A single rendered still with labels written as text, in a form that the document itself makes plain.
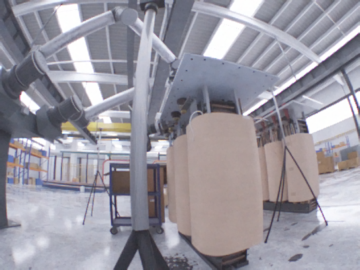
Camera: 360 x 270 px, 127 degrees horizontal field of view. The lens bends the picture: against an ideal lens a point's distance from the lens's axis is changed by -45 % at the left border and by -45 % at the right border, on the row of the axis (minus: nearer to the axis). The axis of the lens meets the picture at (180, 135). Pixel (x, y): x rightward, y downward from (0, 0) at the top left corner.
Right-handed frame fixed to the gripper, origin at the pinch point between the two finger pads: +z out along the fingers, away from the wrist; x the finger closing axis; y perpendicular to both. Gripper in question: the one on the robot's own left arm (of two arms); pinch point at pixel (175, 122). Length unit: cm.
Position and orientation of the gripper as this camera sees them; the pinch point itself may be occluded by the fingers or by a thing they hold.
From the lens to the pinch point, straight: 161.7
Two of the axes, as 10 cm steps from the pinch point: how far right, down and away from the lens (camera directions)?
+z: 9.6, -2.7, -0.2
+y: -2.5, -9.2, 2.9
